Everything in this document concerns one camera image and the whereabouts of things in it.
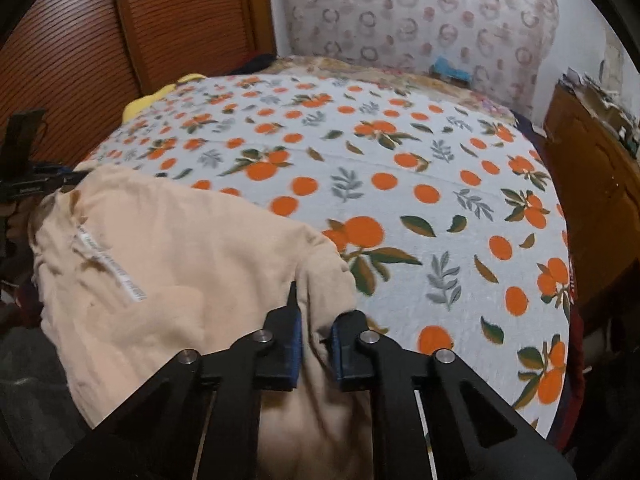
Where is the peach printed t-shirt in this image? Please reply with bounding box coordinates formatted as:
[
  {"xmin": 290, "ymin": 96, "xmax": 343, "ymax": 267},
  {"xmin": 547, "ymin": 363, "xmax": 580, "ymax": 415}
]
[{"xmin": 29, "ymin": 165, "xmax": 373, "ymax": 480}]

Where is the blue item on box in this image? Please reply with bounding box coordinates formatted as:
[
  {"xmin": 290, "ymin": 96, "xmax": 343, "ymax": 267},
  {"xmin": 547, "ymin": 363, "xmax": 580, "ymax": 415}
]
[{"xmin": 430, "ymin": 56, "xmax": 473, "ymax": 87}]

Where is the brown wooden cabinet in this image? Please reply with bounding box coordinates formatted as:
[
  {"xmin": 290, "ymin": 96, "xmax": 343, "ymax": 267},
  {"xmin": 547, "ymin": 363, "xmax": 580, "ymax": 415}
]
[{"xmin": 542, "ymin": 82, "xmax": 640, "ymax": 306}]

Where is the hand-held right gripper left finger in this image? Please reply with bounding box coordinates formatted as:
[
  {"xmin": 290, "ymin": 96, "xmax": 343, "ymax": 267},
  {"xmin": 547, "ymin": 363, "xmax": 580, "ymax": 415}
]
[{"xmin": 50, "ymin": 280, "xmax": 306, "ymax": 480}]

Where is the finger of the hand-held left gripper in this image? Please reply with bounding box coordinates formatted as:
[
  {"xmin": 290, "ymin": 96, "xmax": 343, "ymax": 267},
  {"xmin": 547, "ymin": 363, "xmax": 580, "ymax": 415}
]
[{"xmin": 52, "ymin": 170, "xmax": 92, "ymax": 192}]

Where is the orange fruit print blanket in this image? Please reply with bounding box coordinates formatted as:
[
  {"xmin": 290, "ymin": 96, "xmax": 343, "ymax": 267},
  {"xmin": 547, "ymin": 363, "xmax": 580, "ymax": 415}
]
[{"xmin": 80, "ymin": 74, "xmax": 573, "ymax": 436}]

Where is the yellow plush toy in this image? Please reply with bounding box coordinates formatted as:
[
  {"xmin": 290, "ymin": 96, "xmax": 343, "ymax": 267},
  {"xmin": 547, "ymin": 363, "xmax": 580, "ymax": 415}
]
[{"xmin": 122, "ymin": 72, "xmax": 206, "ymax": 122}]

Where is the brown slatted wooden wardrobe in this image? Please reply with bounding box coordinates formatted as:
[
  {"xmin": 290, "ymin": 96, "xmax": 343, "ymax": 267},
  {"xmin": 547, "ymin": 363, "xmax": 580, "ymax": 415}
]
[{"xmin": 0, "ymin": 0, "xmax": 277, "ymax": 171}]

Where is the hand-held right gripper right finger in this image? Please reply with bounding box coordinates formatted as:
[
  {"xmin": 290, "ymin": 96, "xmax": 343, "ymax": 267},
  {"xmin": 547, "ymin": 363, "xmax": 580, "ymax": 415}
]
[{"xmin": 327, "ymin": 310, "xmax": 576, "ymax": 480}]

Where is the floral blanket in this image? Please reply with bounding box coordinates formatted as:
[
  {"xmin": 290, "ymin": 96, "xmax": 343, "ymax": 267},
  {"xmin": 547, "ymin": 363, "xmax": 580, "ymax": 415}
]
[{"xmin": 260, "ymin": 55, "xmax": 518, "ymax": 126}]

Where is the ring patterned wall cloth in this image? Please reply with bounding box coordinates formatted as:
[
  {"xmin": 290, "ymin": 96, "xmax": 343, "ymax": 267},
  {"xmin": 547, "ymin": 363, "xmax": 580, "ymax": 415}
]
[{"xmin": 272, "ymin": 0, "xmax": 560, "ymax": 111}]

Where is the dark blue bed sheet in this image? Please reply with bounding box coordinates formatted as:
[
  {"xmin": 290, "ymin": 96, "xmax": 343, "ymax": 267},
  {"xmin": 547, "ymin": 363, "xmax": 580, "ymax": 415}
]
[{"xmin": 510, "ymin": 112, "xmax": 551, "ymax": 161}]

